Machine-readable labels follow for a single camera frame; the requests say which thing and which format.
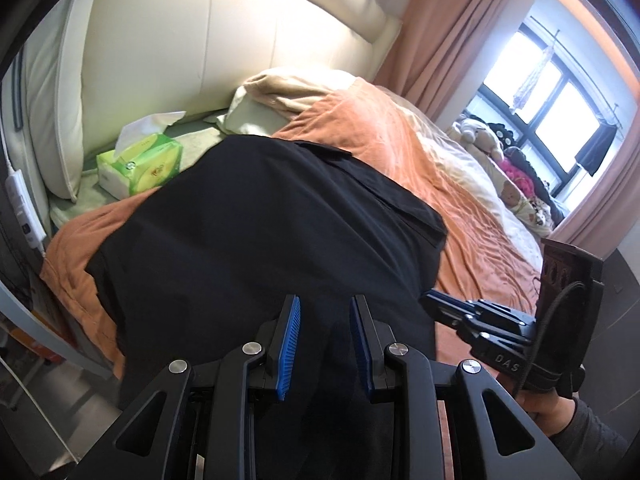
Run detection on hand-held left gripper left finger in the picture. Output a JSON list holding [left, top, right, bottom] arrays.
[[65, 294, 303, 480]]

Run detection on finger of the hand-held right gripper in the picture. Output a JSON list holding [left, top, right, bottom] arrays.
[[459, 315, 532, 357], [419, 289, 537, 330]]

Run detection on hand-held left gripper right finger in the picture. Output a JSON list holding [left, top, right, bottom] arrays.
[[349, 294, 583, 480]]

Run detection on black pants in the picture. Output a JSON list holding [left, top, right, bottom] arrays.
[[84, 135, 448, 480]]

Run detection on person's right forearm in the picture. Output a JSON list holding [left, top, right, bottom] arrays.
[[545, 397, 631, 480]]

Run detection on person's right hand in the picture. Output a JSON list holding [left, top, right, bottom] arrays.
[[515, 390, 581, 438]]

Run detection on cartoon printed pillow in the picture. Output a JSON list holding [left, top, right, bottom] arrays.
[[500, 180, 556, 236]]

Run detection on beige quilt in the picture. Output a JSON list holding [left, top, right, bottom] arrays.
[[232, 67, 546, 261]]

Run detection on pink plush toy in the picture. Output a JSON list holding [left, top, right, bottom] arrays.
[[500, 157, 536, 196]]

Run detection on black hanging cloth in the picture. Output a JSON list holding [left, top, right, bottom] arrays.
[[575, 122, 618, 177]]

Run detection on orange fleece blanket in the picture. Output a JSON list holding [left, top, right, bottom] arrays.
[[40, 80, 543, 381]]

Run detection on white plush toy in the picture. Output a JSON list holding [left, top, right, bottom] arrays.
[[447, 117, 506, 161]]

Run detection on black framed window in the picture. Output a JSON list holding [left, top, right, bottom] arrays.
[[452, 30, 623, 201]]

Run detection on cream pillow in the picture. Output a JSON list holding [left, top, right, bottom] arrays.
[[202, 95, 291, 137]]

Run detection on green tissue pack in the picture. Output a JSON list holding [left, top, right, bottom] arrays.
[[96, 112, 183, 200]]

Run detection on white hanging cloth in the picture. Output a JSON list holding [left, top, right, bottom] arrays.
[[512, 42, 556, 111]]

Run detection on pink curtain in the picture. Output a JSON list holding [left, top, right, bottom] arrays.
[[372, 0, 551, 121]]

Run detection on cream padded headboard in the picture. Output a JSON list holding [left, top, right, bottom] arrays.
[[20, 0, 403, 201]]

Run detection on white cord controller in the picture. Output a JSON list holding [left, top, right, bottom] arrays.
[[5, 160, 51, 256]]

